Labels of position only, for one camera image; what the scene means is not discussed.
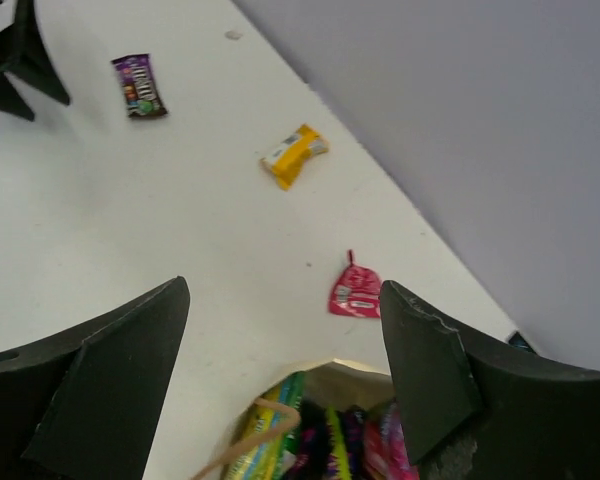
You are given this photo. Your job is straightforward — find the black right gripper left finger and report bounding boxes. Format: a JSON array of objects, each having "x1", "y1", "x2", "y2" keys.
[{"x1": 0, "y1": 277, "x2": 190, "y2": 479}]

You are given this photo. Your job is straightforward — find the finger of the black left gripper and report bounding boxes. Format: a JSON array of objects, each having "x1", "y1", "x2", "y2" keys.
[
  {"x1": 10, "y1": 0, "x2": 71, "y2": 106},
  {"x1": 0, "y1": 74, "x2": 35, "y2": 122}
]

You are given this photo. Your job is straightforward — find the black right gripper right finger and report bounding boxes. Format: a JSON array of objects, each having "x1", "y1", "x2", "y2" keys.
[{"x1": 380, "y1": 281, "x2": 600, "y2": 479}]

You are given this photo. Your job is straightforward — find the purple chocolate bar wrapper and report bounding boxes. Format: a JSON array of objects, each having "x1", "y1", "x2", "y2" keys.
[{"x1": 111, "y1": 53, "x2": 168, "y2": 120}]

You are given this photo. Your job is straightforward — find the dark blue chips bag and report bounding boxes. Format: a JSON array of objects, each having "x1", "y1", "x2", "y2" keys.
[{"x1": 280, "y1": 400, "x2": 367, "y2": 480}]

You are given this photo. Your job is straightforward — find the brown paper bag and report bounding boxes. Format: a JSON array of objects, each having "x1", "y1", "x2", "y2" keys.
[{"x1": 193, "y1": 359, "x2": 394, "y2": 479}]

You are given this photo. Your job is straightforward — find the red candy packet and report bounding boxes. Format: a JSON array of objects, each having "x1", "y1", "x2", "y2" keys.
[{"x1": 327, "y1": 250, "x2": 382, "y2": 319}]

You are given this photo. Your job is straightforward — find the yellow snack bar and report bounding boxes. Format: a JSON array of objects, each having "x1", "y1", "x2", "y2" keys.
[{"x1": 260, "y1": 124, "x2": 329, "y2": 191}]

